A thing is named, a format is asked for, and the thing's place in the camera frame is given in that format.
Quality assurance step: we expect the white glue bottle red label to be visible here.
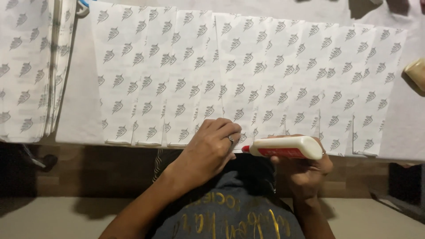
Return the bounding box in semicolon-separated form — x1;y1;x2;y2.
241;136;323;160

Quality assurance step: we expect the blue and white tool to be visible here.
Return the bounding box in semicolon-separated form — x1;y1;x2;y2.
76;0;91;18

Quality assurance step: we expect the person's left hand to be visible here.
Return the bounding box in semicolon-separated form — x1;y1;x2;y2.
165;118;243;194

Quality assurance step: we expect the grey shirt with gold print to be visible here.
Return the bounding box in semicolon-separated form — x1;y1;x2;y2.
146;149;307;239

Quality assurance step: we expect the black box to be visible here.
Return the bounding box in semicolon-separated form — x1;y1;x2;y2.
388;163;425;208

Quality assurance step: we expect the single printed paper sheet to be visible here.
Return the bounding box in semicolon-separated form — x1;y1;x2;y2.
213;13;277;154

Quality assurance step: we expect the row of overlapping printed papers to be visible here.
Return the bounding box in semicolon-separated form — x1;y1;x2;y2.
89;1;408;157

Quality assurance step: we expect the person's right hand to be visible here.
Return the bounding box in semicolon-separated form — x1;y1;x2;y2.
270;134;334;200

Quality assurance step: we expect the stack of printed paper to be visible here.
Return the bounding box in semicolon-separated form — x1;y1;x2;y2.
0;0;77;144

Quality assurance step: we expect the beige packet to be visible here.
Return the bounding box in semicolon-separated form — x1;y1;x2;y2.
404;58;425;92

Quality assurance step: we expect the black stand with cable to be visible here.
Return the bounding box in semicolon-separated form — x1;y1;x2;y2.
18;143;58;172

